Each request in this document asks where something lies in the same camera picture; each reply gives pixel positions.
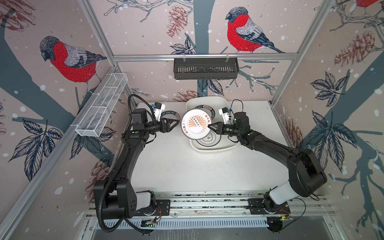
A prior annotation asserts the white clover plate black rim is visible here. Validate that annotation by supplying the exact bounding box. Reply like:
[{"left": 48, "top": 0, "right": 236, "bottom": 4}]
[{"left": 197, "top": 131, "right": 222, "bottom": 148}]

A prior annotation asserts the green rim hao wei plate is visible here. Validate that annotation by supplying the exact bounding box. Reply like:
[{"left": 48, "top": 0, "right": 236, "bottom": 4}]
[{"left": 195, "top": 105, "right": 216, "bottom": 120}]

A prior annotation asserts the orange sunburst plate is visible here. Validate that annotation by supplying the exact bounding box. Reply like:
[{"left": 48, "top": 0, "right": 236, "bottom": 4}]
[{"left": 181, "top": 109, "right": 212, "bottom": 140}]

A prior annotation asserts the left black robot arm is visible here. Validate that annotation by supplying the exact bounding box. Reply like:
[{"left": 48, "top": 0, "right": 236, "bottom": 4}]
[{"left": 93, "top": 109, "right": 180, "bottom": 235}]

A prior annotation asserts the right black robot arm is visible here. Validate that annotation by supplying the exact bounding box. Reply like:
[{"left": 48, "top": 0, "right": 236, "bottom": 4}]
[{"left": 209, "top": 112, "right": 327, "bottom": 213}]

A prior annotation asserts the white plastic bin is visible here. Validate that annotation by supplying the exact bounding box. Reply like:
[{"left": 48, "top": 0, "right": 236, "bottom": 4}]
[{"left": 186, "top": 96, "right": 239, "bottom": 154}]

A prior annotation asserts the green rim plate far left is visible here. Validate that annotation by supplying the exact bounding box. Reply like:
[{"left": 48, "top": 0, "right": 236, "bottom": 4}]
[{"left": 161, "top": 111, "right": 181, "bottom": 121}]

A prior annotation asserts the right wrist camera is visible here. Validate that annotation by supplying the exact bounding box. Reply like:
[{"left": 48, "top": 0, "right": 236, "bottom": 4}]
[{"left": 219, "top": 107, "right": 231, "bottom": 125}]

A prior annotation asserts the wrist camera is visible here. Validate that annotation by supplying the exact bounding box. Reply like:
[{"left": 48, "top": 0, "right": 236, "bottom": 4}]
[
  {"left": 152, "top": 102, "right": 166, "bottom": 122},
  {"left": 219, "top": 107, "right": 231, "bottom": 125}
]

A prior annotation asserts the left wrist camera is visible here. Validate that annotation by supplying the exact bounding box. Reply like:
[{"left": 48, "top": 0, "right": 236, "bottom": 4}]
[{"left": 152, "top": 102, "right": 166, "bottom": 122}]

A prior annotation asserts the black wire wall shelf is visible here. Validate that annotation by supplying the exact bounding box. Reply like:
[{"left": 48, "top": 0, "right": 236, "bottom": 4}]
[{"left": 174, "top": 58, "right": 239, "bottom": 80}]

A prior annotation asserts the white mesh wall basket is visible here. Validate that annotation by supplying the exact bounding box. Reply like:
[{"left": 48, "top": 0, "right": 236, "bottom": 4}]
[{"left": 76, "top": 73, "right": 128, "bottom": 137}]

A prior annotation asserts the aluminium mounting rail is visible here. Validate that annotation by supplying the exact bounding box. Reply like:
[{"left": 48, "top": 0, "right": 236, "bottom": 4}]
[{"left": 86, "top": 191, "right": 334, "bottom": 218}]

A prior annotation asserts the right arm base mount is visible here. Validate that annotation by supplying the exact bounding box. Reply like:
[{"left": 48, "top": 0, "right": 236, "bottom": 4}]
[{"left": 245, "top": 198, "right": 291, "bottom": 215}]

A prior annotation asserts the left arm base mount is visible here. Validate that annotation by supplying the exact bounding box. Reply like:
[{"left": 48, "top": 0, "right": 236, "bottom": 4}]
[{"left": 134, "top": 200, "right": 171, "bottom": 217}]

